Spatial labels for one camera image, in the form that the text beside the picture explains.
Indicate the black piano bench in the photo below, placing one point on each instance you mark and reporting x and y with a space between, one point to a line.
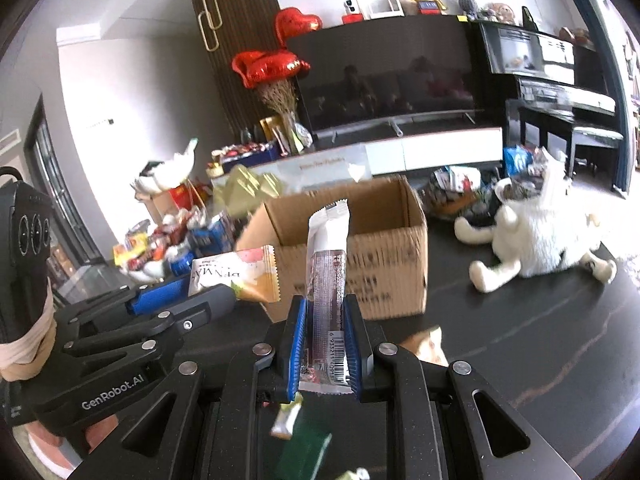
595 137

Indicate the black flat television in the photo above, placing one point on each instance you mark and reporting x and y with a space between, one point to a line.
390 75

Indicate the blue cookie pack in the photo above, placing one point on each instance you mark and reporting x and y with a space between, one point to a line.
178 264

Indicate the brown plush bear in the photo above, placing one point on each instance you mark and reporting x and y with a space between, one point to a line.
501 12

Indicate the bag of assorted snack packets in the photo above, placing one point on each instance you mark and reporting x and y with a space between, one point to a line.
460 190

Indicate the dark green snack packet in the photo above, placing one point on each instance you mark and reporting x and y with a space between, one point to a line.
310 447

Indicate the dark wooden slatted cabinet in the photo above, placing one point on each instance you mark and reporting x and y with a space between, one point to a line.
235 10

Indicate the white plush toy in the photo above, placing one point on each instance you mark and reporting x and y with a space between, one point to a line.
540 230

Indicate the pile of mixed snack packets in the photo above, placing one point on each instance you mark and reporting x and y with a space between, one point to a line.
150 250

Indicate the blue snack bag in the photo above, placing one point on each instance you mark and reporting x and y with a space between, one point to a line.
517 159

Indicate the light green snack packet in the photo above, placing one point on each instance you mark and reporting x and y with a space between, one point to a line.
285 417

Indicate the red heart foil balloon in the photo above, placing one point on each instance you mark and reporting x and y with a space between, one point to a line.
265 67
295 22

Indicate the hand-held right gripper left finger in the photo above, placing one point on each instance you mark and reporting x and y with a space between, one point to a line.
295 350

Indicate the person's left hand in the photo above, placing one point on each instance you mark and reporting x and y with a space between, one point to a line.
100 432

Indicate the pale gold foil bag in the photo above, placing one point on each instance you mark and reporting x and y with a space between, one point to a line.
245 187

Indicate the small white camera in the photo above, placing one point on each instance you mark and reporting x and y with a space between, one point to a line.
350 6

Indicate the dark glass door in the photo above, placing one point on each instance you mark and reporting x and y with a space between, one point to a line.
55 185

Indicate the dried flower bouquet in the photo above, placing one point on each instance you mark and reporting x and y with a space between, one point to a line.
277 100

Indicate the blue and red cookie box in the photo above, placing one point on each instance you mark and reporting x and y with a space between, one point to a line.
212 235

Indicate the white television cabinet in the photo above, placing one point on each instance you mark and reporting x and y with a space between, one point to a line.
425 152

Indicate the white plastic bag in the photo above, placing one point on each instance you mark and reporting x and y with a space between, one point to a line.
167 170

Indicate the black upright piano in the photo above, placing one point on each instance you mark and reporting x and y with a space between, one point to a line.
540 60

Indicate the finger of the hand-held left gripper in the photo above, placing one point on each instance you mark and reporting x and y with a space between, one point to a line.
155 297
200 312

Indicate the orange and white snack packet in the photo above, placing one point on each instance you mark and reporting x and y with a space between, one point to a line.
235 270

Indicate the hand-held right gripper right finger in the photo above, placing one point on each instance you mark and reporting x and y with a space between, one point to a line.
355 350

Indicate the white picture frame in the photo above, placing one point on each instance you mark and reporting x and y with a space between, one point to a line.
385 9

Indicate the white and brown snack bar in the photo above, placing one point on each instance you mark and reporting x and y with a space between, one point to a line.
327 280

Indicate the tan orange-printed snack packet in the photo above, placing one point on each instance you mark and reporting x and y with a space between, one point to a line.
430 345

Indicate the brown cardboard box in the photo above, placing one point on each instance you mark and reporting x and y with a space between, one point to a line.
390 260

